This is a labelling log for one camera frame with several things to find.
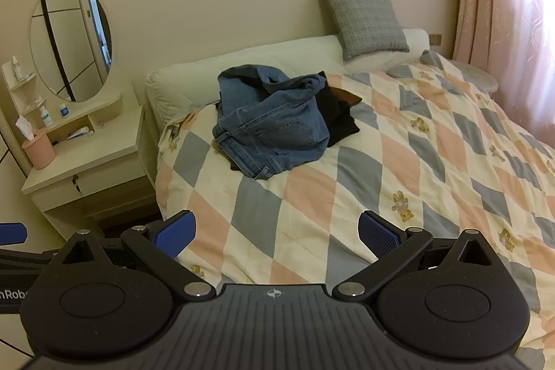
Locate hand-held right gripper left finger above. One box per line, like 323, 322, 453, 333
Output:
56, 212, 216, 302

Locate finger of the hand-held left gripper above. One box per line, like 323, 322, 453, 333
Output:
0, 223, 29, 246

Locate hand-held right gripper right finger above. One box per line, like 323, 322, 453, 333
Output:
332, 212, 499, 302

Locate blue jeans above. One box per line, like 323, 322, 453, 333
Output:
212, 65, 331, 180

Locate checked teddy bear quilt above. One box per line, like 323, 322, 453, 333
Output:
156, 49, 555, 370

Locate pink tissue holder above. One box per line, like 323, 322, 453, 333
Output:
22, 130, 57, 171

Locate white tissue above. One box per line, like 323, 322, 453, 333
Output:
15, 115, 36, 142

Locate cream dressing table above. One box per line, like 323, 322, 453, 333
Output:
0, 58, 157, 233

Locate black garment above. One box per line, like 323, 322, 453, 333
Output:
316, 71, 361, 149

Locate brown garment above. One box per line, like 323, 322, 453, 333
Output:
335, 88, 363, 106

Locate white bed pillows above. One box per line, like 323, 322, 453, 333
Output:
144, 34, 348, 129

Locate round side table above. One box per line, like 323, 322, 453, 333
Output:
446, 59, 500, 96

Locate white pillow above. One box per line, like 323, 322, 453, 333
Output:
344, 27, 430, 72

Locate oval mirror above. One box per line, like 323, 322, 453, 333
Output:
29, 0, 114, 103

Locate grey plaid pillow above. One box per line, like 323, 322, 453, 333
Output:
315, 0, 411, 61

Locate pink curtain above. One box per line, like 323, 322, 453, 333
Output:
451, 0, 555, 150

